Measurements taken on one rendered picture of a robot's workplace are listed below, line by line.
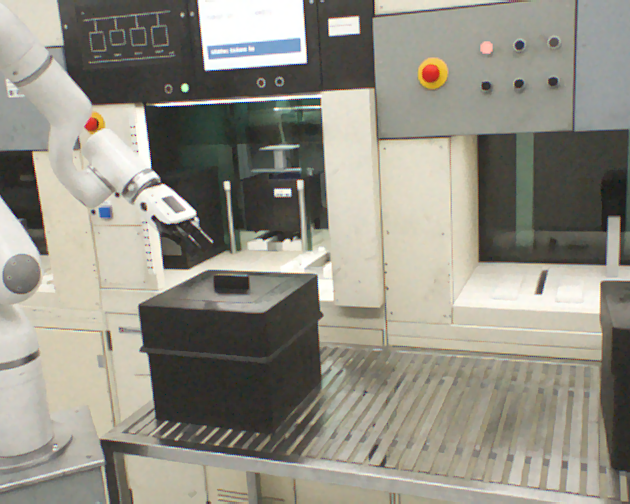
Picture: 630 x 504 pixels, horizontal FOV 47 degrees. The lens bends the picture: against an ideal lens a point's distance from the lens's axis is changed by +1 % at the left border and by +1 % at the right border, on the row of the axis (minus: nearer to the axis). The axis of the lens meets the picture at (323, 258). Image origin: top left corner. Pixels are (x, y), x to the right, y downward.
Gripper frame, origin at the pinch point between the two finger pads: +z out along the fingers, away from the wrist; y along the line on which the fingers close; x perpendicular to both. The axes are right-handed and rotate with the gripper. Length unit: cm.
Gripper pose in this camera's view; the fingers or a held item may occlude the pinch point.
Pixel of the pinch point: (197, 244)
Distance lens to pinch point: 153.9
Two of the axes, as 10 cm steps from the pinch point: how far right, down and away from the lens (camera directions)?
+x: -6.1, 6.6, 4.3
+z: 7.0, 7.1, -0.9
